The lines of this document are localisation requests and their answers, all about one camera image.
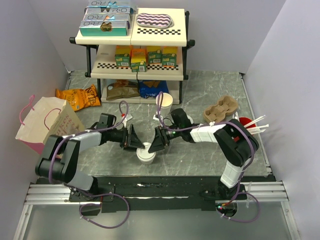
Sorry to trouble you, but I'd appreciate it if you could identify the green juice carton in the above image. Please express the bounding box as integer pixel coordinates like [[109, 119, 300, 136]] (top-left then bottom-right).
[[146, 46, 162, 64], [161, 46, 178, 68], [114, 46, 132, 67]]

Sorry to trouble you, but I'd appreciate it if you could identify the wavy striped sleep mask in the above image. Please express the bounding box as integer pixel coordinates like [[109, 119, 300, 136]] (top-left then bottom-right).
[[136, 13, 174, 29]]

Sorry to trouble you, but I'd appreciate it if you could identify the cream three-tier shelf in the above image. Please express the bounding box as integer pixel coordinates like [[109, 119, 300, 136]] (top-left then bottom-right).
[[69, 8, 195, 105]]

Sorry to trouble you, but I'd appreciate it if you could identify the pink white paper bag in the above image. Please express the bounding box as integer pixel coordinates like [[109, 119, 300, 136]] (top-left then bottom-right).
[[15, 95, 85, 154]]

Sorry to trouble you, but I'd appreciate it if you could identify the blue tortilla chip bag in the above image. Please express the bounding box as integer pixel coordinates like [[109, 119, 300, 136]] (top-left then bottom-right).
[[138, 80, 169, 99]]

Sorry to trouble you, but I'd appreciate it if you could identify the teal box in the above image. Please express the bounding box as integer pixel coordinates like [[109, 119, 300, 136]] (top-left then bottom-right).
[[85, 7, 134, 15], [79, 20, 130, 37], [87, 0, 136, 8], [83, 13, 131, 22]]

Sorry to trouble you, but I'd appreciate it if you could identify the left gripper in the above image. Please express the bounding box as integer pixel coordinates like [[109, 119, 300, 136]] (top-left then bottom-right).
[[107, 124, 145, 151]]

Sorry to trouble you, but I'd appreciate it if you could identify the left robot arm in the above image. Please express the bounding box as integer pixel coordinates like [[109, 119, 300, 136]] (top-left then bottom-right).
[[35, 113, 145, 201]]

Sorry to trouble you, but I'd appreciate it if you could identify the white plastic lid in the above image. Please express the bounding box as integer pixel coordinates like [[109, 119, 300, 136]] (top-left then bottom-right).
[[136, 142, 156, 159]]

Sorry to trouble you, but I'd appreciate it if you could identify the green juice carton left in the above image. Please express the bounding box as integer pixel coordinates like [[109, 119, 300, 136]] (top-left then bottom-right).
[[114, 46, 132, 67]]

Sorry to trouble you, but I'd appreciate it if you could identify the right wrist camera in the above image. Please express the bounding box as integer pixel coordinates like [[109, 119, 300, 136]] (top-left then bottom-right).
[[152, 114, 165, 126]]

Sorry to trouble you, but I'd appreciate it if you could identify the green juice carton right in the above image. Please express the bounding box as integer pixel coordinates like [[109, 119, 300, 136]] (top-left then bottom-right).
[[161, 46, 178, 68]]

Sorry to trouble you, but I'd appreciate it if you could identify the teal box front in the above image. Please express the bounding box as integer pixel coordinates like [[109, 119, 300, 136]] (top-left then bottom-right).
[[79, 20, 130, 37]]

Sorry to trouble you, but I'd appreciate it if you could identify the cardboard cup carrier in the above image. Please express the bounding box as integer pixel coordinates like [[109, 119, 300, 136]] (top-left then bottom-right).
[[203, 95, 238, 123]]

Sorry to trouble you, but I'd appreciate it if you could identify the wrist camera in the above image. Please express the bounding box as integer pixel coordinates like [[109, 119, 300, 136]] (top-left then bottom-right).
[[121, 113, 133, 125], [152, 114, 165, 126]]

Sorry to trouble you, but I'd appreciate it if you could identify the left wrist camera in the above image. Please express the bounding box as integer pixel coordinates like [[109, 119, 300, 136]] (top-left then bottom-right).
[[121, 113, 133, 125]]

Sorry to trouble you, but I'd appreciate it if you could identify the orange yellow juice carton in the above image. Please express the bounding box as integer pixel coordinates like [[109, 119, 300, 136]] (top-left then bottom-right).
[[130, 48, 147, 73]]

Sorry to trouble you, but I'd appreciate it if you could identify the white paper cup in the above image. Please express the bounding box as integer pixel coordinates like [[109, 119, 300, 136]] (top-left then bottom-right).
[[139, 157, 154, 165]]

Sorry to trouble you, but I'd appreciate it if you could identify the teal box back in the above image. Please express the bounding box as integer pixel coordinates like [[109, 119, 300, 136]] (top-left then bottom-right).
[[87, 0, 136, 8]]

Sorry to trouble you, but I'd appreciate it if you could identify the orange chip bag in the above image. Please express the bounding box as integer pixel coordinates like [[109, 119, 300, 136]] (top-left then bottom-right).
[[55, 84, 101, 112]]

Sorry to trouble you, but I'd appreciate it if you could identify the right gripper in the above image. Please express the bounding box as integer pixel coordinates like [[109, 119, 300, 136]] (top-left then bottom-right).
[[148, 125, 182, 154]]

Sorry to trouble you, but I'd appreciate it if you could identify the stack of white lids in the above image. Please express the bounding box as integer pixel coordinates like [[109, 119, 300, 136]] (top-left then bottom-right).
[[187, 115, 194, 124]]

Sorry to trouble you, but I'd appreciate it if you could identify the brown chip bag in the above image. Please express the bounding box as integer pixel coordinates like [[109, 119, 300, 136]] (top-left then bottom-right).
[[106, 79, 140, 101]]

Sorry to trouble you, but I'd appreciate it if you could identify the green juice carton middle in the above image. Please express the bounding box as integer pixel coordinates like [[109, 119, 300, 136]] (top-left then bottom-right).
[[146, 46, 162, 64]]

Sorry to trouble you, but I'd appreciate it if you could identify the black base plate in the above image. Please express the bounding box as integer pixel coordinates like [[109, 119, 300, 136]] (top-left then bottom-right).
[[69, 176, 247, 213]]

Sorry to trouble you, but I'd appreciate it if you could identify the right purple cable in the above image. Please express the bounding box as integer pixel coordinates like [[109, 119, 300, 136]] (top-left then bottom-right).
[[156, 91, 261, 223]]

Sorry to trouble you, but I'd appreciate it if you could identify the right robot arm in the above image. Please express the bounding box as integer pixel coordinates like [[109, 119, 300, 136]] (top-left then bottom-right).
[[148, 108, 260, 199]]

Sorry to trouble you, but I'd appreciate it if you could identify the red cup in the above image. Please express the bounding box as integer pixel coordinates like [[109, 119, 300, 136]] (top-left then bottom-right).
[[239, 117, 257, 135]]

